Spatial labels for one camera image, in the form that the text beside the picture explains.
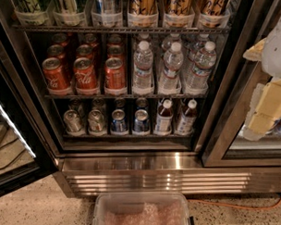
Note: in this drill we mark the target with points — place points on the open black fridge door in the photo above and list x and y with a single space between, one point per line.
23 150

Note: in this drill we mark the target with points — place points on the front middle water bottle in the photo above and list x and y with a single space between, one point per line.
173 61

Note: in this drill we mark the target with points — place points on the green LaCroix can left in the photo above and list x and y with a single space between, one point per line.
31 6

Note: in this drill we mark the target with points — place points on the front left Coca-Cola can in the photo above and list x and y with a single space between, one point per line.
55 75

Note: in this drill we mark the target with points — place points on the water bottle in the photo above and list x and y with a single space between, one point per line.
173 61
202 66
143 66

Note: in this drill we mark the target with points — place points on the silver 7up can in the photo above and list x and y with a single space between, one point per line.
73 121
96 120

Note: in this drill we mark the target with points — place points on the front right water bottle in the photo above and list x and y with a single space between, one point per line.
202 66

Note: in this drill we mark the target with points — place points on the gold LaCroix can middle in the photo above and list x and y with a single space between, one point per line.
177 7

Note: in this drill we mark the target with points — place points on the gold LaCroix can left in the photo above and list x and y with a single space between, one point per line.
142 7

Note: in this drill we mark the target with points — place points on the pink bubble wrap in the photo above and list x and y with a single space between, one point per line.
151 214

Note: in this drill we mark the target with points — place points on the front middle Coca-Cola can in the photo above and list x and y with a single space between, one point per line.
84 73

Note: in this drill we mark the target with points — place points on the front left water bottle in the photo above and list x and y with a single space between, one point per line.
143 66

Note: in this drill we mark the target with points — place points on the right brown tea bottle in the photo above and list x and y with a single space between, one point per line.
187 117

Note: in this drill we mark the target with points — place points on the gold lacroix can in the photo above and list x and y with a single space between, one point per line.
142 7
177 7
214 7

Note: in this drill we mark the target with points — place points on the clear plastic bin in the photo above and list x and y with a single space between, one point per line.
133 202

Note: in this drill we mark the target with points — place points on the left brown tea bottle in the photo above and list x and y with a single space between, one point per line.
164 118

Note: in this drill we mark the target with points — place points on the front left Pepsi can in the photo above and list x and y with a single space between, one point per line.
119 122

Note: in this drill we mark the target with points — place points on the stainless steel glass-door fridge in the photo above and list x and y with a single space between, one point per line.
213 158

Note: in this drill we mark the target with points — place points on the front right Pepsi can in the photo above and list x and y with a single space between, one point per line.
141 121

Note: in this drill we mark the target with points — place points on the coca-cola can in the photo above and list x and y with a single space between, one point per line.
55 75
84 73

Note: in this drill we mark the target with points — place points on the gold LaCroix can right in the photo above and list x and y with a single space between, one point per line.
214 7

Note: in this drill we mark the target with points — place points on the green lacroix can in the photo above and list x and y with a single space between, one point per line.
69 6
31 6

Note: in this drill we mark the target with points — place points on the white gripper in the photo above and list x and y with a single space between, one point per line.
278 51

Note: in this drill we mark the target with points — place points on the silver blue tall can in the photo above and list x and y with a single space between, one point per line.
108 6

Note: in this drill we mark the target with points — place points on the brown tea bottle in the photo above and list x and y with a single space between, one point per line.
164 118
187 117

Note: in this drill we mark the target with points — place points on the front right orange soda can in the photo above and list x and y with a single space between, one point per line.
114 73

